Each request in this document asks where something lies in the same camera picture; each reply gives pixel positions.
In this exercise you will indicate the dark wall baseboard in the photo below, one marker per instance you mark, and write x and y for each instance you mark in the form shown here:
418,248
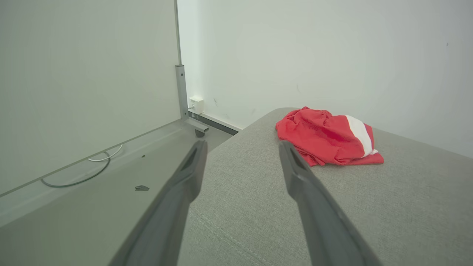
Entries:
218,125

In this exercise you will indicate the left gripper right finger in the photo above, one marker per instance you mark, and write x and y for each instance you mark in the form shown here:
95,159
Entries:
317,210

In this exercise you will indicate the white wall socket box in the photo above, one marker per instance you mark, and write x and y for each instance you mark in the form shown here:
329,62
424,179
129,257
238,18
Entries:
196,104

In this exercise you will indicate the small dark floor scrap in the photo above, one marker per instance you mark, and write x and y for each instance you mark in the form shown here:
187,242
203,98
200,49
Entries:
142,188

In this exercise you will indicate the grey metal partition post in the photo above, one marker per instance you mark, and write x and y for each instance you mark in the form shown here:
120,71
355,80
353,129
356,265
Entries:
181,92

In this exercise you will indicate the white partition panel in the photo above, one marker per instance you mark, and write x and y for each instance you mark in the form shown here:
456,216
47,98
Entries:
74,74

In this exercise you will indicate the red and white garment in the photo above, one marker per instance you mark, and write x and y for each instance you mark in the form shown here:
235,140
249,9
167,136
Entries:
317,136

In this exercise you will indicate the grey fabric sofa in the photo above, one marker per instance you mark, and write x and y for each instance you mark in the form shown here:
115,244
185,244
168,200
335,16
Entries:
406,203

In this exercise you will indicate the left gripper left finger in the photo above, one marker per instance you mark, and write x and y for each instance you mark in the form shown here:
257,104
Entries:
173,210

